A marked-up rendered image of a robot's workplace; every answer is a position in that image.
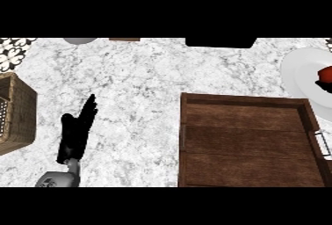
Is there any black appliance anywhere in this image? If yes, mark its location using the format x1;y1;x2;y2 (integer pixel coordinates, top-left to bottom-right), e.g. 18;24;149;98
185;37;258;49

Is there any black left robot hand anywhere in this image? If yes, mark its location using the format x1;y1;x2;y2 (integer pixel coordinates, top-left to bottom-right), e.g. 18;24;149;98
56;93;101;165

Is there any brown wooden object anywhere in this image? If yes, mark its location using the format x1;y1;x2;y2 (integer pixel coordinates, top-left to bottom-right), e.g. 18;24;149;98
108;37;142;42

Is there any white plate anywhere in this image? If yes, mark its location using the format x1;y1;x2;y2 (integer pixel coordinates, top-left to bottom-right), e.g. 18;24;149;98
279;47;332;123

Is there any red bell pepper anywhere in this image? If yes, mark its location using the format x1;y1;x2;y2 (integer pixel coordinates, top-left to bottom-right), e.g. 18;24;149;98
316;65;332;84

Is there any brown wooden tray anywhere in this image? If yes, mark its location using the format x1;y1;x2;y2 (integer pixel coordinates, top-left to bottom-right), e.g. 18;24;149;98
177;92;332;188

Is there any brown wicker basket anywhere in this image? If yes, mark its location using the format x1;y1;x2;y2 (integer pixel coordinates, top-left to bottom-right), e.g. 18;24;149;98
0;72;39;156

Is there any grey round object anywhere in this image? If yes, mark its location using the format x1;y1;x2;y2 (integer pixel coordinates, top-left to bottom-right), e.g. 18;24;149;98
62;37;99;46

